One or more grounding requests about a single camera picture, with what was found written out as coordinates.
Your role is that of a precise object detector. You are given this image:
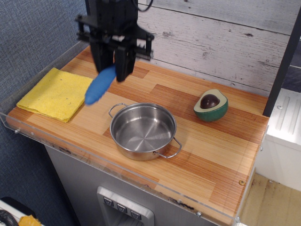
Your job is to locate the grey toy fridge cabinet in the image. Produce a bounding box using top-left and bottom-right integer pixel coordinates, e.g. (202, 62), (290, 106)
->
(46, 146), (213, 226)

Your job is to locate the silver dispenser button panel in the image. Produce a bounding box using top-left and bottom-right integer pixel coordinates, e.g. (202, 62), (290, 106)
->
(97, 186), (155, 226)

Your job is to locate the yellow object bottom left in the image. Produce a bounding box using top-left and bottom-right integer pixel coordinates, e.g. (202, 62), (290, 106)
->
(18, 215), (42, 226)

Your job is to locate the toy avocado half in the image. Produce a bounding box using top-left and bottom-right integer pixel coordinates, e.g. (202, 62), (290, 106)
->
(193, 89), (229, 122)

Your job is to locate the black cable bottom left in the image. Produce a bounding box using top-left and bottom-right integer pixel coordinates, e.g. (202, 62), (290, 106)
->
(0, 210), (18, 226)

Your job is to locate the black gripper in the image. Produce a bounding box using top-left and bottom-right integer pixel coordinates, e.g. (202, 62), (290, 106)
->
(75, 0), (154, 82)

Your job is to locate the stainless steel pot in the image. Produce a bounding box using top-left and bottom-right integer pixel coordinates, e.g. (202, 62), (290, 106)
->
(109, 103), (182, 161)

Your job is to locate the yellow folded cloth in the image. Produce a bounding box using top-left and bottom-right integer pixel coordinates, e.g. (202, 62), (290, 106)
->
(16, 68), (93, 122)

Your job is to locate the white toy sink unit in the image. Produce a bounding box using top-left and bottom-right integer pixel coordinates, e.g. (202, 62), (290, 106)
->
(254, 89), (301, 191)

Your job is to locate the dark right vertical post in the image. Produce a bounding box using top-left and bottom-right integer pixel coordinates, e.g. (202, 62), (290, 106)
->
(262, 9), (301, 117)

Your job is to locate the clear acrylic guard rail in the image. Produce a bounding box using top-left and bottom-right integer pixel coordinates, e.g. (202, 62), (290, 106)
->
(0, 34), (269, 224)

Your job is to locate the blue handled metal fork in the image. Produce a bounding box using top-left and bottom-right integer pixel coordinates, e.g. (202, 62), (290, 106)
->
(85, 65), (116, 105)

